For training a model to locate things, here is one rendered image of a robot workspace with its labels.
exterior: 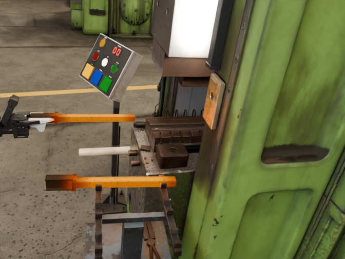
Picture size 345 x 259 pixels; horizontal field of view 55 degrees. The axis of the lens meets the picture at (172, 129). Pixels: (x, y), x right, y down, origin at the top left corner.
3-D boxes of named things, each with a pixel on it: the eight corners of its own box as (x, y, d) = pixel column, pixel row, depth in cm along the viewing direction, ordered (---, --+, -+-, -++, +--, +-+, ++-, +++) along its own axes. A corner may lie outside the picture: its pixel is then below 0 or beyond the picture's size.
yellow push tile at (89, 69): (87, 79, 189) (93, 67, 189) (81, 74, 194) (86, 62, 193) (89, 80, 191) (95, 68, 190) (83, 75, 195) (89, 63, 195)
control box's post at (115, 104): (110, 206, 242) (115, 63, 187) (109, 202, 245) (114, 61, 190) (115, 205, 243) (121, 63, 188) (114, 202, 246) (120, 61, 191)
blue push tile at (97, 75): (96, 85, 183) (102, 73, 182) (90, 80, 188) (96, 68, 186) (98, 87, 185) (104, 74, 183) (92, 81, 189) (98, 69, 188)
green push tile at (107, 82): (105, 93, 177) (112, 80, 176) (98, 87, 182) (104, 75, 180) (108, 94, 179) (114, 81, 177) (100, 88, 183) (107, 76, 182)
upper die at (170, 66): (161, 76, 128) (164, 52, 124) (151, 58, 145) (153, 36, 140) (259, 77, 140) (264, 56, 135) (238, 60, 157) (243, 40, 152)
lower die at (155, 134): (153, 152, 146) (155, 135, 142) (145, 128, 163) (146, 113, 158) (240, 147, 158) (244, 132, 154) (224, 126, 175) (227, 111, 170)
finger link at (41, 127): (54, 129, 136) (30, 129, 134) (53, 116, 133) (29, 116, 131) (54, 133, 133) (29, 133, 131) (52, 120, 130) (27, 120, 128)
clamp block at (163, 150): (159, 169, 137) (161, 156, 133) (155, 157, 143) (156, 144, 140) (187, 167, 140) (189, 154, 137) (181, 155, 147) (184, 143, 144)
